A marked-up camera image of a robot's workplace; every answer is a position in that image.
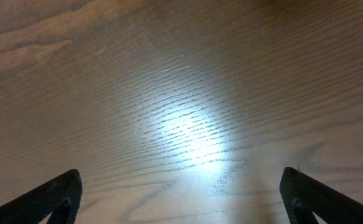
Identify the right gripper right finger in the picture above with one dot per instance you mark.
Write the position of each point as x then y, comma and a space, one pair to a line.
305, 199

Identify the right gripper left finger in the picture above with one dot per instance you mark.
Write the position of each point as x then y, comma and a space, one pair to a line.
58, 200

